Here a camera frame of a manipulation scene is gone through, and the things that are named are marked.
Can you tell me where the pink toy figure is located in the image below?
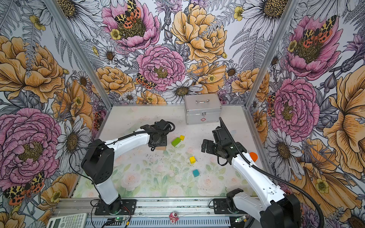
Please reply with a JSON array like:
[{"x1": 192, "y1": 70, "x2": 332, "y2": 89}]
[{"x1": 169, "y1": 212, "x2": 179, "y2": 224}]

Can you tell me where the white calculator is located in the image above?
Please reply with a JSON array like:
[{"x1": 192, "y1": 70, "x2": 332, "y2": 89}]
[{"x1": 47, "y1": 213, "x2": 87, "y2": 228}]

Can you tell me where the teal cube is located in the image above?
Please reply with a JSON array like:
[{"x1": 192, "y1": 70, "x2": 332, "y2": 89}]
[{"x1": 193, "y1": 170, "x2": 200, "y2": 177}]

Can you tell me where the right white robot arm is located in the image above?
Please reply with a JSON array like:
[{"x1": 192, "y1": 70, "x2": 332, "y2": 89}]
[{"x1": 201, "y1": 118, "x2": 301, "y2": 228}]

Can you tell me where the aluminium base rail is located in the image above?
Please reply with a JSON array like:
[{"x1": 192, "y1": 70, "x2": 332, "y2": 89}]
[{"x1": 52, "y1": 196, "x2": 296, "y2": 219}]

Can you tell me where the green rectangular block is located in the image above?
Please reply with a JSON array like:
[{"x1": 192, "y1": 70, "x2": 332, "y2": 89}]
[{"x1": 171, "y1": 137, "x2": 181, "y2": 147}]

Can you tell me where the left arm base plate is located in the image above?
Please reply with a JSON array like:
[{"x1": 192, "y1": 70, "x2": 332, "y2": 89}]
[{"x1": 95, "y1": 199, "x2": 137, "y2": 216}]

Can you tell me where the orange cup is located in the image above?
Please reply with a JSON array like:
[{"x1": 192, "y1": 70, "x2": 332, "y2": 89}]
[{"x1": 249, "y1": 152, "x2": 258, "y2": 162}]

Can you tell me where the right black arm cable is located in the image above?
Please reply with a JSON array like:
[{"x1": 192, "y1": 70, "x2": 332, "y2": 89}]
[{"x1": 219, "y1": 117, "x2": 325, "y2": 228}]

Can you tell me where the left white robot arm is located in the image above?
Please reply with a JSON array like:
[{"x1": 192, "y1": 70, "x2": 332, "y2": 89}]
[{"x1": 81, "y1": 120, "x2": 175, "y2": 215}]

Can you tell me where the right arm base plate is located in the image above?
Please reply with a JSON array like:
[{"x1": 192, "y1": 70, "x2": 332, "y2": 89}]
[{"x1": 209, "y1": 198, "x2": 246, "y2": 215}]

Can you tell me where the natural wood block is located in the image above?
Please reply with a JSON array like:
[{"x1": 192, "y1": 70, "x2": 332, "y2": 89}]
[{"x1": 156, "y1": 146, "x2": 166, "y2": 151}]

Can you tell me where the silver metal case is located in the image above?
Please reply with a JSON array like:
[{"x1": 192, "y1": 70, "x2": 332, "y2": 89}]
[{"x1": 184, "y1": 94, "x2": 222, "y2": 125}]

